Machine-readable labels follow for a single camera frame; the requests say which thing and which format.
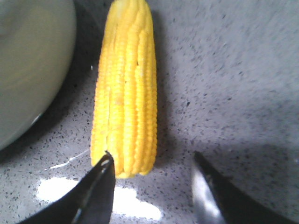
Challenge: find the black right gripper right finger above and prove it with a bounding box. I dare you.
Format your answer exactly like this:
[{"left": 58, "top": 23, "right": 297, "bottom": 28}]
[{"left": 192, "top": 151, "right": 294, "bottom": 224}]

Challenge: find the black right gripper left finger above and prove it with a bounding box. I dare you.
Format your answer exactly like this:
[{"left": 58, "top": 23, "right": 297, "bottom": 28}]
[{"left": 20, "top": 152, "right": 115, "bottom": 224}]

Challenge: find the yellow corn cob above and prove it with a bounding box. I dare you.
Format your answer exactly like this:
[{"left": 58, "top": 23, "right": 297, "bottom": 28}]
[{"left": 90, "top": 0, "right": 157, "bottom": 179}]

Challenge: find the pale green electric cooking pot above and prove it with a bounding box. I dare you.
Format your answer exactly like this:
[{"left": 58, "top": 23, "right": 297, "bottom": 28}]
[{"left": 0, "top": 0, "right": 77, "bottom": 148}]

